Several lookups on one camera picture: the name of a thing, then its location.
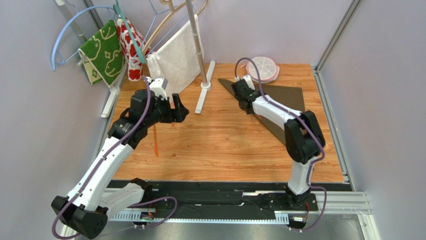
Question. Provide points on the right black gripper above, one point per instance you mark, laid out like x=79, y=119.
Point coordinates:
x=240, y=94

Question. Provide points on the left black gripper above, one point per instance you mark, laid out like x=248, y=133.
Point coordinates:
x=174, y=115

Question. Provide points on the orange plastic knife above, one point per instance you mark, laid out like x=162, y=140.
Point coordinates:
x=156, y=150

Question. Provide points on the brown cloth napkin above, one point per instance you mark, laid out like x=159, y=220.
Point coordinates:
x=291, y=97

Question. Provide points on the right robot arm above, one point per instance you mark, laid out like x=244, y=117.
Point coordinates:
x=304, y=140

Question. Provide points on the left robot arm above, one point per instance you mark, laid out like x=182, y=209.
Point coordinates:
x=84, y=209

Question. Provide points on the white pink lidded container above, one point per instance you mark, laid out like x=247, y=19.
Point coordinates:
x=268, y=69

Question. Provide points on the metal drying rack stand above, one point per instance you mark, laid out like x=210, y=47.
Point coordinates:
x=206, y=76

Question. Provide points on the white towel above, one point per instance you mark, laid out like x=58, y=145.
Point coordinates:
x=176, y=61

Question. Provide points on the red white patterned cloth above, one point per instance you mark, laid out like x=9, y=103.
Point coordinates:
x=134, y=65

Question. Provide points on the green patterned towel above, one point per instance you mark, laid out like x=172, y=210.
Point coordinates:
x=101, y=55

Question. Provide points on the beige wooden hanger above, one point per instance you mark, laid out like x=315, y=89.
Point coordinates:
x=172, y=9

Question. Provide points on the teal hanger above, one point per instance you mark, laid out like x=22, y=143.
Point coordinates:
x=122, y=16

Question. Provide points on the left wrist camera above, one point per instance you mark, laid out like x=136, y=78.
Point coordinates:
x=158, y=86

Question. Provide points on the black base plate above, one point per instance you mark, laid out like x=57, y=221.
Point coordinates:
x=223, y=200

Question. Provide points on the aluminium frame rail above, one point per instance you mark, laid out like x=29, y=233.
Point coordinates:
x=338, y=33

